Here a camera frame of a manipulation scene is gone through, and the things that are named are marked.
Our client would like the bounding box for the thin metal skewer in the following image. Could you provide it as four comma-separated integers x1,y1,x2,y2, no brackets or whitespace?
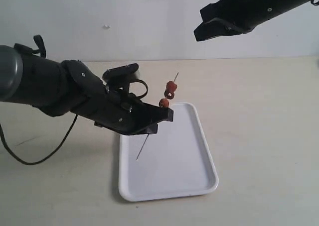
135,72,179,161

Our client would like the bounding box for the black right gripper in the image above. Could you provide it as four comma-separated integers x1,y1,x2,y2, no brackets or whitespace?
193,0,275,42

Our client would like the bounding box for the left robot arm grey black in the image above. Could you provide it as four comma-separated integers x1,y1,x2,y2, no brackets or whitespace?
0,35,173,135

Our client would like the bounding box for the white rectangular plastic tray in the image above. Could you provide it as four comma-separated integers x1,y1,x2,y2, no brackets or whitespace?
118,103,219,202

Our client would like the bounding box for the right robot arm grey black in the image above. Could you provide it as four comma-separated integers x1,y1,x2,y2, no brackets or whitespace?
194,0,319,42

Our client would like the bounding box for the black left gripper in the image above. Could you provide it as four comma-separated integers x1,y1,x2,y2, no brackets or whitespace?
71,86,174,135

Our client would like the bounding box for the red date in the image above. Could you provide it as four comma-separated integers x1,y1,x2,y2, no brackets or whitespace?
164,89,175,100
166,81,177,93
159,98,169,108

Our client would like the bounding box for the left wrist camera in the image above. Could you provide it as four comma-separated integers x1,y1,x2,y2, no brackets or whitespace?
102,63,139,92

